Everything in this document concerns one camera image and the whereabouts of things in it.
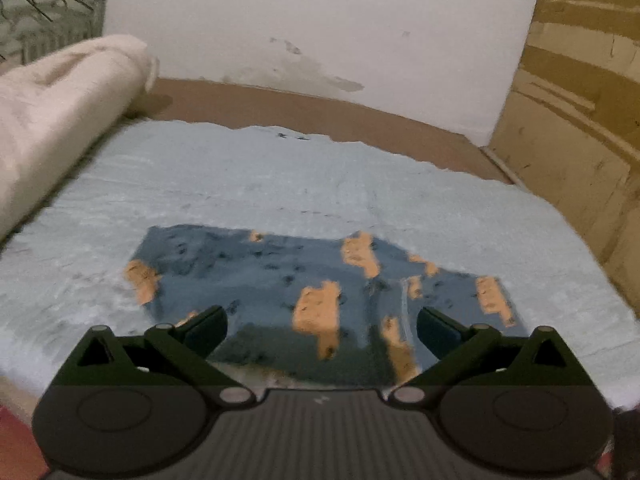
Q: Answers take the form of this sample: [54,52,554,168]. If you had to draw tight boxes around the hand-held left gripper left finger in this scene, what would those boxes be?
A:
[50,305,258,408]

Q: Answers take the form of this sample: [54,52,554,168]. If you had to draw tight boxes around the brown wooden bed board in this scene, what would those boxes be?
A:
[122,77,526,187]

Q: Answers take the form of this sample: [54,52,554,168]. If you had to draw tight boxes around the blue pants with orange print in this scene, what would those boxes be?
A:
[124,224,531,390]

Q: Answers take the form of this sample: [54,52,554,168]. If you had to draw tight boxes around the dark cloth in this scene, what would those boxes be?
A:
[611,410,640,480]

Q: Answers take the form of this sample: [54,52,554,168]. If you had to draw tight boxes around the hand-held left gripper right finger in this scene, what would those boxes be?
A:
[387,305,596,408]

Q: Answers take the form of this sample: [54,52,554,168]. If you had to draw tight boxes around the pale pink rolled comforter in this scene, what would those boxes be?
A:
[0,34,161,243]

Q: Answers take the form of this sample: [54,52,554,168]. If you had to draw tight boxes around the grey metal bed headboard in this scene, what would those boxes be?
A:
[0,0,107,67]

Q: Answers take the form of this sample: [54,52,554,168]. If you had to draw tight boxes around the scratched plywood panel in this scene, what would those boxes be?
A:
[480,0,640,322]

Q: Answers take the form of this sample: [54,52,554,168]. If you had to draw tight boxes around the light blue checked quilt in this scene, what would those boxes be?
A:
[0,121,640,411]

